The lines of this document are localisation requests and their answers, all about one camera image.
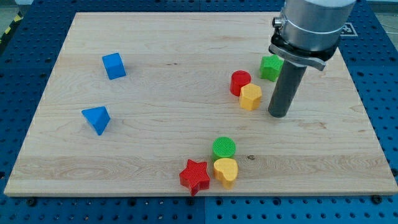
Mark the red star block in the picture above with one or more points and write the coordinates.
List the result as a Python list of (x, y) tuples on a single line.
[(195, 177)]

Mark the green star block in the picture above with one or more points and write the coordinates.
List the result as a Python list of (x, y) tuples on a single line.
[(270, 67)]

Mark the green cylinder block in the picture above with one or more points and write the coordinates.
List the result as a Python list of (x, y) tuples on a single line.
[(223, 147)]

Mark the red cylinder block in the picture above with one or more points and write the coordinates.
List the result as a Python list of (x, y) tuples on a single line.
[(239, 79)]

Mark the yellow hexagon block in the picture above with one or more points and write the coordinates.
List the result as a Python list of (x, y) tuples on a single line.
[(250, 97)]

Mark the wooden board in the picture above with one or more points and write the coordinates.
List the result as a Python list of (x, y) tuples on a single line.
[(175, 101)]

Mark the yellow heart block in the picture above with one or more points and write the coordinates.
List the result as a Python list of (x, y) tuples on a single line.
[(225, 170)]

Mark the blue cube block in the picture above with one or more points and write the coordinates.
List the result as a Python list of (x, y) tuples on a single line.
[(114, 66)]

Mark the blue triangle block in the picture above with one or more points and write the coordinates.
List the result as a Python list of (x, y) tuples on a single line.
[(98, 118)]

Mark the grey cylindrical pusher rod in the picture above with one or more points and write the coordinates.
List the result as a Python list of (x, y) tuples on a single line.
[(285, 88)]

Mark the white fiducial marker tag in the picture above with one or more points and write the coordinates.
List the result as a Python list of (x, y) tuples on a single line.
[(348, 30)]

